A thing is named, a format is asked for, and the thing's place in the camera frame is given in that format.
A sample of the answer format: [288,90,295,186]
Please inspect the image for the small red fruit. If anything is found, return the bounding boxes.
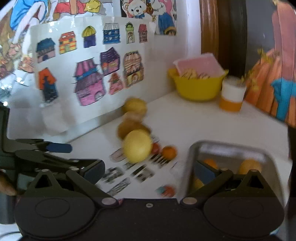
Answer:
[151,143,161,155]

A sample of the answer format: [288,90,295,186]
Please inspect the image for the pink box in bowl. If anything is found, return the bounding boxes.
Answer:
[173,53,225,77]

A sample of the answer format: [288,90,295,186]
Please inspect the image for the metal tray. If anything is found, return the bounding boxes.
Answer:
[177,140,287,206]

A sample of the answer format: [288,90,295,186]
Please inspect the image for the yellow-green pear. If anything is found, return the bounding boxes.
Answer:
[122,97,147,115]

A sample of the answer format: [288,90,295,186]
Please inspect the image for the tan round walnut fruit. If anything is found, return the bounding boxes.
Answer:
[237,159,262,175]

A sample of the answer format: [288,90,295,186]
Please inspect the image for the tan wooden round fruit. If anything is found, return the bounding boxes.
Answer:
[123,111,144,123]

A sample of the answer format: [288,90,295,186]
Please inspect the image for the brown-green apple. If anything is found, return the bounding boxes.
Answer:
[117,120,152,140]

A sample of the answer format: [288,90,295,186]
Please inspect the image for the white orange cup vase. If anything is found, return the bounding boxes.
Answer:
[219,76,246,113]

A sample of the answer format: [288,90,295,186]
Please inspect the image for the house drawings paper sheet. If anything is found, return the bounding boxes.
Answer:
[31,16,156,133]

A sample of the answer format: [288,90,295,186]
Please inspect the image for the large yellow lemon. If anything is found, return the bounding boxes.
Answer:
[122,130,153,164]

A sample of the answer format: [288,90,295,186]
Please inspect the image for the person's left hand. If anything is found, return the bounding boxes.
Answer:
[0,171,17,196]

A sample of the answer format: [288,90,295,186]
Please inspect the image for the brown wooden door frame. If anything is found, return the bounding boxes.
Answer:
[200,0,247,78]

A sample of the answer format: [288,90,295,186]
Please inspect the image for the yellow flower twig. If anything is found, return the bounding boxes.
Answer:
[241,48,280,93]

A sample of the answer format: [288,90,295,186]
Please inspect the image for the yellow plastic bowl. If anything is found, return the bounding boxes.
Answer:
[167,68,228,101]

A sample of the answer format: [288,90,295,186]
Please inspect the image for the cartoon bear poster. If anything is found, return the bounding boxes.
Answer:
[120,0,177,36]

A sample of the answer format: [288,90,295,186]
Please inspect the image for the painting of orange dress woman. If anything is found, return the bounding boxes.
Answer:
[245,1,295,128]

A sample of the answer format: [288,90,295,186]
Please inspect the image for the small orange tangerine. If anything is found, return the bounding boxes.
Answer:
[203,159,219,170]
[162,146,178,161]

